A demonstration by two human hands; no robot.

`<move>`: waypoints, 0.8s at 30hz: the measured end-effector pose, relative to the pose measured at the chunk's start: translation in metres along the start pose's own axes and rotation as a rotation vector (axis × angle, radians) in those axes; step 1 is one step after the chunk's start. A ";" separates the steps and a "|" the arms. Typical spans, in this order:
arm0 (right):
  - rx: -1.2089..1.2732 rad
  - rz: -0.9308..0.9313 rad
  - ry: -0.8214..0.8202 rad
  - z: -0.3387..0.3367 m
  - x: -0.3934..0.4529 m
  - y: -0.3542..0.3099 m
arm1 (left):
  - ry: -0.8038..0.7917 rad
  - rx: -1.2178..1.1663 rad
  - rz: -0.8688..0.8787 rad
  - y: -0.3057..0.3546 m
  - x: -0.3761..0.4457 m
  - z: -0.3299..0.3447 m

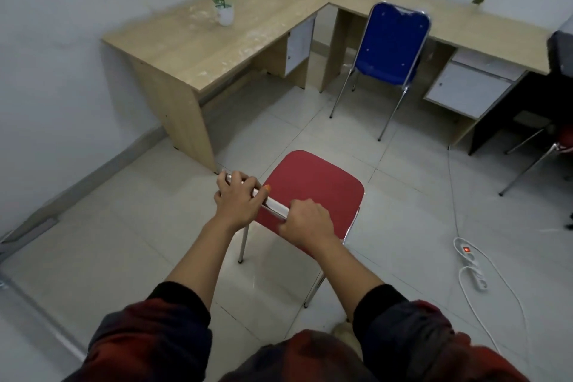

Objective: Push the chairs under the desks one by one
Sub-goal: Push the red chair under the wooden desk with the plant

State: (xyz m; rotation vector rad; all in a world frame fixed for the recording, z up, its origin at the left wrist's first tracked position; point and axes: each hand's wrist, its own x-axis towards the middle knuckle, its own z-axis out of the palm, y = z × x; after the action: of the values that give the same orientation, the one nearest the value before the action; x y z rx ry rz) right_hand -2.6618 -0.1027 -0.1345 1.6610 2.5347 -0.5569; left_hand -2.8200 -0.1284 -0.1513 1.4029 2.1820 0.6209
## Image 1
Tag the person's right hand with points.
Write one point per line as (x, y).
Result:
(309, 227)

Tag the person's left hand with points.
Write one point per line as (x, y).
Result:
(239, 202)

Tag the red chair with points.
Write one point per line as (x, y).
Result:
(313, 184)
(567, 137)

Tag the blue chair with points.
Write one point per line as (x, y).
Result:
(389, 46)

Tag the person's left forearm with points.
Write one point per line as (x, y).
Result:
(201, 261)

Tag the person's right forearm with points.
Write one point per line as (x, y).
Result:
(353, 274)

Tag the person's right leg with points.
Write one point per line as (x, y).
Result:
(347, 337)

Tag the person's plaid shirt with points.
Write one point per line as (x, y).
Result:
(304, 359)

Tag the wooden table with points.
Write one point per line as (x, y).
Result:
(215, 46)
(492, 28)

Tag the black table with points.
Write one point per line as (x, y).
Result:
(537, 95)

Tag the tiny green plant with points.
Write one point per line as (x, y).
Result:
(478, 0)

